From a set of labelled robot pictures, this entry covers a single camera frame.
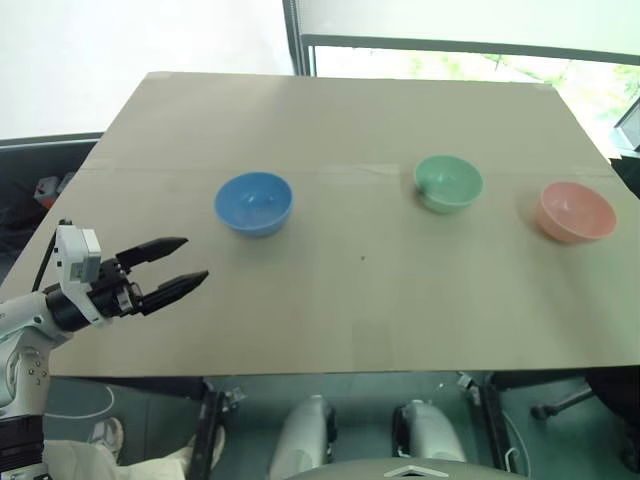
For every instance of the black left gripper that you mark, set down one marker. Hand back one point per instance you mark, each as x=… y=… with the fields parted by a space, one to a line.
x=111 y=292

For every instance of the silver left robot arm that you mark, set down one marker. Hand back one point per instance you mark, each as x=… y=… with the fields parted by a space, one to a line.
x=25 y=312

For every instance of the blue bowl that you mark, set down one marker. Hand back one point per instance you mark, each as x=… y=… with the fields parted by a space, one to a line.
x=254 y=205

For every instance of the red and white device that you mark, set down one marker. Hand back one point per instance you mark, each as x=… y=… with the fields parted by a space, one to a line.
x=50 y=187

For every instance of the person's white shoe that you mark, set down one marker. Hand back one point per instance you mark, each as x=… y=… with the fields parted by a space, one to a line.
x=107 y=437

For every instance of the brown cardboard table cover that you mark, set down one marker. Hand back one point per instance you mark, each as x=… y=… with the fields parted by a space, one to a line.
x=340 y=310

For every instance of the person's beige trouser leg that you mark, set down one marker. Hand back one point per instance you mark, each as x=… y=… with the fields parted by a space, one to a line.
x=100 y=465

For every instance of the silver left robot thigh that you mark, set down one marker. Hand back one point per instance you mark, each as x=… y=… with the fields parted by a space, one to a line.
x=302 y=435

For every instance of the silver robot thigh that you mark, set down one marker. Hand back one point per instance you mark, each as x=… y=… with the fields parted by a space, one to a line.
x=430 y=432
x=302 y=435

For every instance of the green bowl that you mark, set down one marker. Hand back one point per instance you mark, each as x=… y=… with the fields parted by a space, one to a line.
x=448 y=184

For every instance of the silver right robot thigh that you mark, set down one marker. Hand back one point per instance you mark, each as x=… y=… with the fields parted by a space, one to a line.
x=430 y=432

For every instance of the grey robot torso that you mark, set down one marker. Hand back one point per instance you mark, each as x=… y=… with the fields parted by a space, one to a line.
x=407 y=472

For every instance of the red bowl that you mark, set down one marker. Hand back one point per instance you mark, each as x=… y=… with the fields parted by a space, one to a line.
x=576 y=212

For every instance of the black office chair base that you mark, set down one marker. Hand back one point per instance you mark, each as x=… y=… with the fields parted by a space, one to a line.
x=605 y=400

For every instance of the black box with light face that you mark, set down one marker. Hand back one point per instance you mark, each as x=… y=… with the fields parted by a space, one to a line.
x=629 y=131

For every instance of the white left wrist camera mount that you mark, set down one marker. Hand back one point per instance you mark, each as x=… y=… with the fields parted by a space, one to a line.
x=75 y=260

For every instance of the black table leg frame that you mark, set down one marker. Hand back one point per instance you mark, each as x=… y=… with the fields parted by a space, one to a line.
x=206 y=430
x=492 y=425

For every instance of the dark window frame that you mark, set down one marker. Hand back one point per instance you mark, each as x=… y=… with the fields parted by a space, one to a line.
x=300 y=37

